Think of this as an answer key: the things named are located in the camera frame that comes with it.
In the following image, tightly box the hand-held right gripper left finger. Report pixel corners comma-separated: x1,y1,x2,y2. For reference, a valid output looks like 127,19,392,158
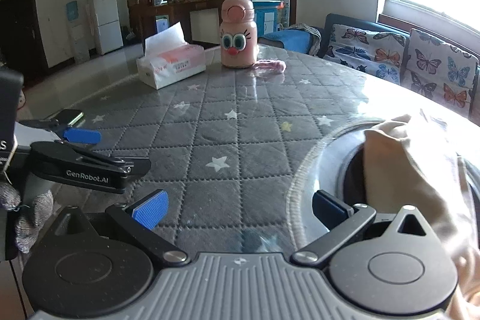
49,190,190,266

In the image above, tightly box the white refrigerator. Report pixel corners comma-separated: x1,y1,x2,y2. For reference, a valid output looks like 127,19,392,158
88,0,125,56

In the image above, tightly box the person's left hand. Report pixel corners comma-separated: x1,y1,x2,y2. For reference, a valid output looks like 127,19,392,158
0,180,55,255

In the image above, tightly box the pink cartoon face bottle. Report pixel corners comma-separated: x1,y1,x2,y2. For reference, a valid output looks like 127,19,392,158
219,0,259,69

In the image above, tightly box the cream garment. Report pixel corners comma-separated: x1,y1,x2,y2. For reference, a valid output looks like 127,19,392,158
363,113,480,320

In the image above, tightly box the dark wooden door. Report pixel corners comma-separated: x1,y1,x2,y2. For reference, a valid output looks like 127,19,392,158
0,0,49,78

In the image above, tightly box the round black induction cooktop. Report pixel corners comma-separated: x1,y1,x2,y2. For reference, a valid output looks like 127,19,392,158
287,117,480,261

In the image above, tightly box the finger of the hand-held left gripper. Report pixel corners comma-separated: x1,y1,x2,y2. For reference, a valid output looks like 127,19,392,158
56,140,152,176
17,118,103,145

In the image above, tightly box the white tissue pack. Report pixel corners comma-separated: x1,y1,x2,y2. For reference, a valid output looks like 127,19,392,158
136,22,206,90

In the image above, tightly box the butterfly print cushion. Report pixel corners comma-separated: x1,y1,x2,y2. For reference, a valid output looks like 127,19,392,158
400,28,480,119
324,23,410,85

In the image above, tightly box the dark smartphone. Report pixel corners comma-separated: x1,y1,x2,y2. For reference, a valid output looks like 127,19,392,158
49,109,85,127

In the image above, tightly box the blue cloth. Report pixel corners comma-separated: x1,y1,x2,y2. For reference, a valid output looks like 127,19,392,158
259,28,314,55

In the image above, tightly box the water dispenser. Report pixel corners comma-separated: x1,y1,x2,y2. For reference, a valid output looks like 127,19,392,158
65,1,89,63

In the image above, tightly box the dark blue sofa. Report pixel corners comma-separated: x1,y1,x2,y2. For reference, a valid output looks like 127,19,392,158
259,13,480,119

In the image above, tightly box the grey knitted garment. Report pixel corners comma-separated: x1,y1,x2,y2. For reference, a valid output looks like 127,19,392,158
287,23,323,57

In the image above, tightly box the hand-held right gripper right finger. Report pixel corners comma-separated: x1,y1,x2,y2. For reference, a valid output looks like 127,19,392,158
292,190,437,266

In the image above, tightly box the pink knitted strap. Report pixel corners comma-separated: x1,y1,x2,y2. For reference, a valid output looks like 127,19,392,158
252,58,287,73

